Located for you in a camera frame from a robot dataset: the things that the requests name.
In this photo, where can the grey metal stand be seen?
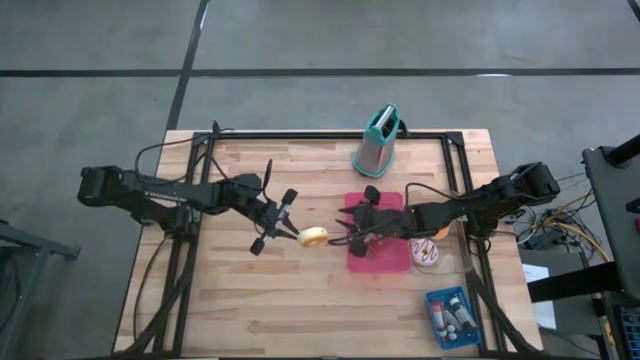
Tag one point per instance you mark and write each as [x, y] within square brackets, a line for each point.
[30, 245]

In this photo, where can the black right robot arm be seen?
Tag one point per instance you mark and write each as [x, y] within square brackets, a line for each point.
[465, 205]

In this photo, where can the black table frame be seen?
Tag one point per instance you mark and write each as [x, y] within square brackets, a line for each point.
[300, 135]

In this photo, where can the pink label bottle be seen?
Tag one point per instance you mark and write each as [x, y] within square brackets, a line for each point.
[437, 315]

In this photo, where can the white paper sheet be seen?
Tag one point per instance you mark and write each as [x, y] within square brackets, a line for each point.
[535, 274]

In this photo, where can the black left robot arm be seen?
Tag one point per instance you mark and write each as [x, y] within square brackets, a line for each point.
[165, 192]

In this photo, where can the blue storage bin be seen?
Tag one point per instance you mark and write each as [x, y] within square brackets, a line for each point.
[631, 325]

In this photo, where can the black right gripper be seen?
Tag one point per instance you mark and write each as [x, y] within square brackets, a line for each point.
[382, 222]

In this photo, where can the grey equipment cart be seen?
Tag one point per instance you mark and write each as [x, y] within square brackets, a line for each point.
[610, 210]

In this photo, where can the clear plastic food bag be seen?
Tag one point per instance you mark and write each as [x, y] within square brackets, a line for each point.
[377, 246]

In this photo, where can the blue plastic basket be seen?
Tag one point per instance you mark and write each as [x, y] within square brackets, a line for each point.
[469, 339]

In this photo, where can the pink plastic tray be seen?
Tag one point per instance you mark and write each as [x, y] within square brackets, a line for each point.
[390, 260]

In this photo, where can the clear plastic container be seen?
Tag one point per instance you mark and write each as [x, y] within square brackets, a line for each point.
[450, 260]

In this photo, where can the large black bottle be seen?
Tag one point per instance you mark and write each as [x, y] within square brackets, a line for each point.
[462, 314]

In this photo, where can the cream rounded object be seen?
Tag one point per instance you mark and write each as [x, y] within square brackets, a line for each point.
[425, 252]

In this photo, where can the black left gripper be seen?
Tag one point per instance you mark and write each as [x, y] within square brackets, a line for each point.
[272, 220]

